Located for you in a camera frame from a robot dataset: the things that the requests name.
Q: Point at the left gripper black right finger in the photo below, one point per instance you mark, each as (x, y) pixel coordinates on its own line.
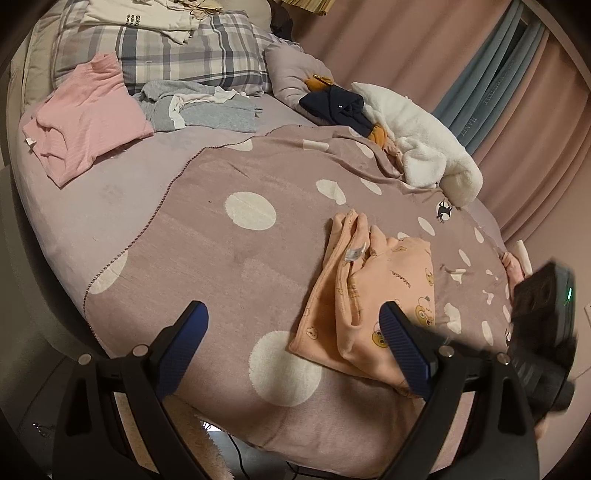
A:
(498, 441)

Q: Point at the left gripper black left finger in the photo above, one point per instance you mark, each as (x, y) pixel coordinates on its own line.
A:
(90, 441)

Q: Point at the peach cartoon print garment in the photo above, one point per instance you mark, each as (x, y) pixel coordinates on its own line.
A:
(363, 269)

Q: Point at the white folded clothes pile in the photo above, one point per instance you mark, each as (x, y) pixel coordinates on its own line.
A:
(176, 20)

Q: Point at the pink and cream garment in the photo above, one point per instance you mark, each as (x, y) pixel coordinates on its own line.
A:
(517, 265)

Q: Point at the pink curtain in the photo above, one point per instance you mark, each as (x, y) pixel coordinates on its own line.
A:
(535, 160)

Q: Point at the white fluffy plush garment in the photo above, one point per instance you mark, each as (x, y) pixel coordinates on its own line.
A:
(431, 153)

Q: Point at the grey-blue curtain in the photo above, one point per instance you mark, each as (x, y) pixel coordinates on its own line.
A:
(482, 92)

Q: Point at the mauve polka dot blanket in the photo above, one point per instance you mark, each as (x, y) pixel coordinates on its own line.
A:
(243, 229)

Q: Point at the navy and orange garment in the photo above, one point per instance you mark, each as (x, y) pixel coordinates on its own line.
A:
(335, 105)

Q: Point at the pink folded garment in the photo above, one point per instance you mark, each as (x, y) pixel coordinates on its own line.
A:
(89, 115)

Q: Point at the grey and white garment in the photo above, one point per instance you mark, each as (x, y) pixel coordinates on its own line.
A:
(173, 105)

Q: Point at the mauve small pillow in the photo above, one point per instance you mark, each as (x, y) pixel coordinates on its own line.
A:
(290, 71)

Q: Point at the beige headboard cushion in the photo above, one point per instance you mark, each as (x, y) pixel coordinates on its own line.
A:
(37, 77)

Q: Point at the plaid checked pillow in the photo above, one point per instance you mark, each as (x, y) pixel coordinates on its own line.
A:
(226, 50)

